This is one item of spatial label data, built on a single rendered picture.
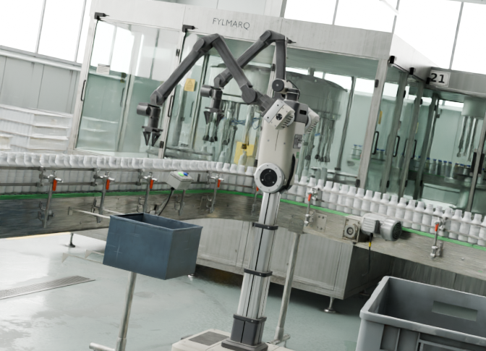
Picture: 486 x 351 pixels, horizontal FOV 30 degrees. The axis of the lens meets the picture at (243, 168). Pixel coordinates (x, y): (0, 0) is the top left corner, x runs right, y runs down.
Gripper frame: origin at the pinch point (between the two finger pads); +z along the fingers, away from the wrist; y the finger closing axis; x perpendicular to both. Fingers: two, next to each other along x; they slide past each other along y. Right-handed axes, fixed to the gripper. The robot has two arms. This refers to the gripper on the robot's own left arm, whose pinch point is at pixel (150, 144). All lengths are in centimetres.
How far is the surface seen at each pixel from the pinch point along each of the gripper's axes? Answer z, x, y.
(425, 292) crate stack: 16, -179, 182
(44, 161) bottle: 11, -97, 1
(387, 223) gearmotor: 24, 91, 114
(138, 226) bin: 32, -81, 42
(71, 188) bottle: 23, -73, 2
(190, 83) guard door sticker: -44, 296, -121
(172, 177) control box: 15.3, 5.3, 13.8
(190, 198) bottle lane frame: 29, 54, 4
